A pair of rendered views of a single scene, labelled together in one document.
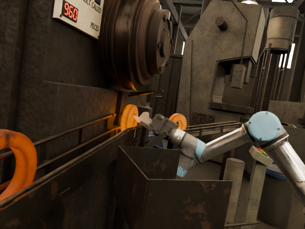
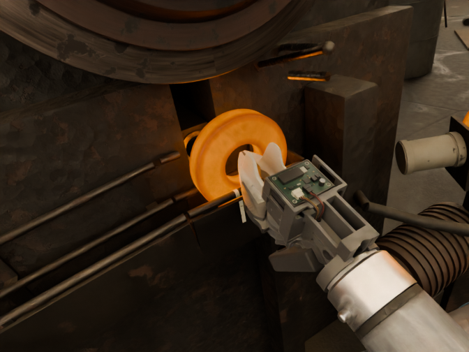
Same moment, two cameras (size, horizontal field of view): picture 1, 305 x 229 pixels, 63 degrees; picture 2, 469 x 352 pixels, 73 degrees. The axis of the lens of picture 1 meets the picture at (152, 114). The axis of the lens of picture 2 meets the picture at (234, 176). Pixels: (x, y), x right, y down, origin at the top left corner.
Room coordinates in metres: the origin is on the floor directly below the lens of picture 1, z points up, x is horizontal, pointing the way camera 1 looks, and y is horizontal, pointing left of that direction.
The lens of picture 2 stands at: (0.95, -0.22, 0.98)
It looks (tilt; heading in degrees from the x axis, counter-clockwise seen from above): 32 degrees down; 52
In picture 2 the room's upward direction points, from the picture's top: 10 degrees counter-clockwise
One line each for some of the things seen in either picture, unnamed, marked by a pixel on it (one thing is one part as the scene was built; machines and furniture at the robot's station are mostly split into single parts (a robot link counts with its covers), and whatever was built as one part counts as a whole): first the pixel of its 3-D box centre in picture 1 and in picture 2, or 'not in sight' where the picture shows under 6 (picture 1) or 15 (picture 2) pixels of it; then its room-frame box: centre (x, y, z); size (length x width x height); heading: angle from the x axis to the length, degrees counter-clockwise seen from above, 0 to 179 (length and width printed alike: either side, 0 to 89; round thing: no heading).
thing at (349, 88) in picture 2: (139, 127); (336, 146); (1.41, 0.06, 0.68); 0.11 x 0.08 x 0.24; 76
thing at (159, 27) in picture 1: (160, 42); not in sight; (1.16, 0.01, 1.11); 0.28 x 0.06 x 0.28; 166
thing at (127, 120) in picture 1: (129, 120); (240, 160); (1.21, 0.11, 0.74); 0.16 x 0.03 x 0.16; 164
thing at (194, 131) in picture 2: not in sight; (169, 122); (1.24, 0.35, 0.74); 0.30 x 0.06 x 0.07; 76
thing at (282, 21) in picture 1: (273, 72); not in sight; (9.20, -4.09, 2.25); 0.92 x 0.92 x 4.50
